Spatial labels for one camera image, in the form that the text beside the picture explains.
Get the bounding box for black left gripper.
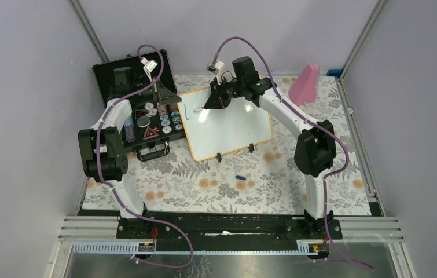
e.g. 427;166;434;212
131;76;181;105

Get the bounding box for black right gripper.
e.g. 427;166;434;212
204;76;245;111

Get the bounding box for yellow framed whiteboard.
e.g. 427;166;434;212
178;87;273;162

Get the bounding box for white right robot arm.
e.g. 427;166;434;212
203;56;337;239

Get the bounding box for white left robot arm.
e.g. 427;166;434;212
78;70;163;238

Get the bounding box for black poker chip case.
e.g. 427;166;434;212
92;49;186;162

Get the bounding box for clear round dealer button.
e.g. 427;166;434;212
136;115;151;128

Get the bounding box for red black all-in triangle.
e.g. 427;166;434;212
143;126;159;140

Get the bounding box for pink wedge eraser block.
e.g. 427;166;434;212
288;64;319;106

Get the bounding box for floral patterned table mat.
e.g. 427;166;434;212
82;74;372;217

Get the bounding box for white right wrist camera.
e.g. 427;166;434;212
206;60;225;85

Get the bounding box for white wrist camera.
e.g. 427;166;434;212
140;57;158;82
206;60;225;85

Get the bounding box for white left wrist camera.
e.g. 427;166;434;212
140;57;158;82

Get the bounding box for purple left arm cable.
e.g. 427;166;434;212
95;44;195;269

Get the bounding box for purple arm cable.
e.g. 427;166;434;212
213;36;374;271
95;44;195;269

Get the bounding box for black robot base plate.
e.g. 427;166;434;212
116;211;343;252

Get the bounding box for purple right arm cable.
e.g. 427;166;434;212
213;36;374;271

